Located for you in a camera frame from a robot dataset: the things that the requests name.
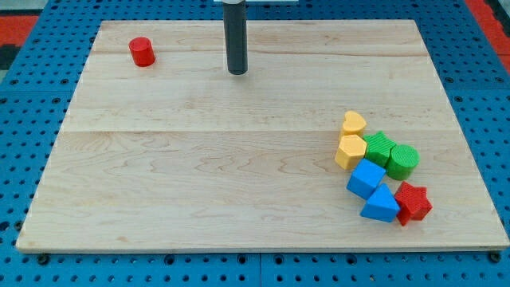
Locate green star block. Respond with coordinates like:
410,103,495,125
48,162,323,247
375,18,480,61
363,131,397,167

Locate blue cube block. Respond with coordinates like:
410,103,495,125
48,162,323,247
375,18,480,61
347,159,386,199

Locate yellow heart block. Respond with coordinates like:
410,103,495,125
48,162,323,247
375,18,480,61
339,110,367,139

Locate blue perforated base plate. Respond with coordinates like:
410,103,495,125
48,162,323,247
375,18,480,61
1,0,509,286

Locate blue triangle block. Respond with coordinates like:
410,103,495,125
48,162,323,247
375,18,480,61
360,183,400,222

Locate yellow hexagon block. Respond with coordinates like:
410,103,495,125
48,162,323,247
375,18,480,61
335,135,367,170

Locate red star block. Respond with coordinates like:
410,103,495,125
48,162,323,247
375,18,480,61
394,181,433,226

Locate green cylinder block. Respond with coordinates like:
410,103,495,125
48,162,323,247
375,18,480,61
386,144,420,180

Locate light wooden board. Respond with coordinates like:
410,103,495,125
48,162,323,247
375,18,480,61
16,20,509,254

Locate red cylinder block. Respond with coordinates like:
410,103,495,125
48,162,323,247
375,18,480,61
128,37,155,67

